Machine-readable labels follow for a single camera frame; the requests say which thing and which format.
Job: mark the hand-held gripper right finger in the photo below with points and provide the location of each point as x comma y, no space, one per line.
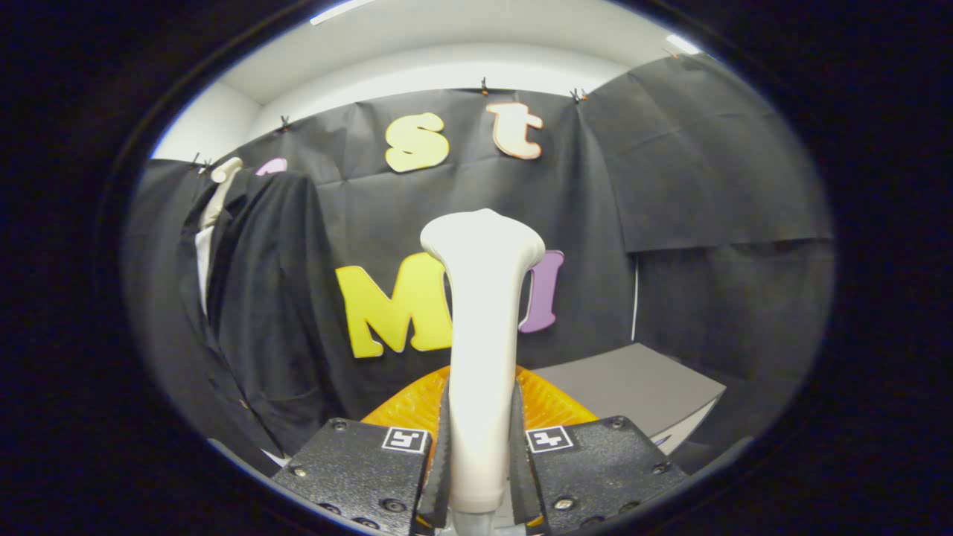
595,469

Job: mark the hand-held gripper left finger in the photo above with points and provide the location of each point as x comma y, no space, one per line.
357,469

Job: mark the white garment steamer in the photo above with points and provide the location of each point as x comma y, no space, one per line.
484,335

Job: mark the black suit jacket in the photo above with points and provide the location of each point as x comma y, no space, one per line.
268,298

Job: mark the white shirt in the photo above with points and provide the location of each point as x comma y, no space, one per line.
203,260

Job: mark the cream clothes hanger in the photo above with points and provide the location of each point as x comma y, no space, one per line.
222,182

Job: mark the grey drawer cabinet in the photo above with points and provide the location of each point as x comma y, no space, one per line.
633,380

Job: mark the black backdrop cloth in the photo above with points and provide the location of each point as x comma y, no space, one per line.
670,186

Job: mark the row of black backdrop clips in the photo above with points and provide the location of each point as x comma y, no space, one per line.
484,85

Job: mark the small ceiling light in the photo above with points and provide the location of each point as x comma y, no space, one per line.
683,43

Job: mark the long ceiling light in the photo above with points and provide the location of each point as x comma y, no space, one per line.
339,11

